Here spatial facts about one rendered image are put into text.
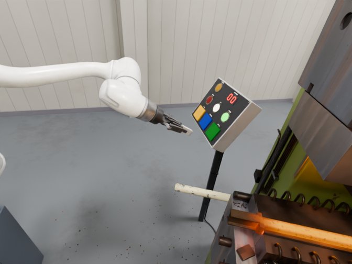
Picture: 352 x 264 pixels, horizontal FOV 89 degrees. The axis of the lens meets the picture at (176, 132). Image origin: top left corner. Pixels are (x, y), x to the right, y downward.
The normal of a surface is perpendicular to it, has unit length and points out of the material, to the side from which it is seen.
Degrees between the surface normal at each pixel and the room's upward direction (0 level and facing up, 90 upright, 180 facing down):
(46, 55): 90
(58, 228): 0
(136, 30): 90
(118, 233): 0
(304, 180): 90
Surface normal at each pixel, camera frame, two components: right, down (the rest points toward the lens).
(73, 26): 0.26, 0.56
